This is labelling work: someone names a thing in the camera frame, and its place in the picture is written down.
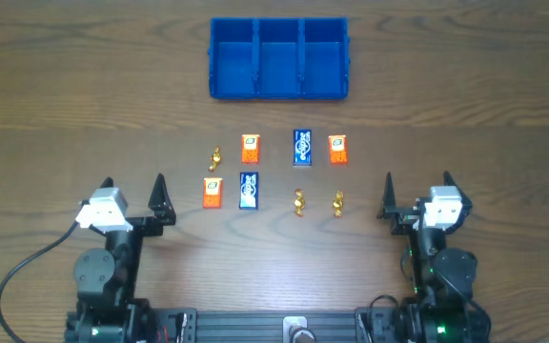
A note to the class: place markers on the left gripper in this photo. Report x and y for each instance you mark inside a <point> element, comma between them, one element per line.
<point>147,226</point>

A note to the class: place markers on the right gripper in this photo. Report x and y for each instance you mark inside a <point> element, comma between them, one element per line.
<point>405,219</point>

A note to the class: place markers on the orange candy box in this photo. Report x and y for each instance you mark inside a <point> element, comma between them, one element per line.
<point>250,148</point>
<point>212,193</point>
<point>338,149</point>

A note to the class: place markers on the blue candy pack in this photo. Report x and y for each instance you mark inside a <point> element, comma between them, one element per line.
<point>302,147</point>
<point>249,190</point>

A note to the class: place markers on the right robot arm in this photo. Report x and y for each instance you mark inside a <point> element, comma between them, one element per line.
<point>441,276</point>

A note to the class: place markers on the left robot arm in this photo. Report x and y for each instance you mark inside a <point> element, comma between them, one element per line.
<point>112,276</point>

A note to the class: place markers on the gold wrapped candy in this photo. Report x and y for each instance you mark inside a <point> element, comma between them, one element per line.
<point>299,202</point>
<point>215,157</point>
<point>338,203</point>

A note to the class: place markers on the blue tray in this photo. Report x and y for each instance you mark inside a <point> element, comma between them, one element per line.
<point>279,71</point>

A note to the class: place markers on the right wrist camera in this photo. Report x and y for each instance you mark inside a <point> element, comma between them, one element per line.
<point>442,205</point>

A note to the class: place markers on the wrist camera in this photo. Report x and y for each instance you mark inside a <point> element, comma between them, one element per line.
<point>105,209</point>
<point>442,205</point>

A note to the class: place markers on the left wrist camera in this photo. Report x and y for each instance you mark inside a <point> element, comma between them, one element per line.
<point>105,209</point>

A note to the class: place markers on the mounting rail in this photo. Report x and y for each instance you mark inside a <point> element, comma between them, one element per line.
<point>246,326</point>

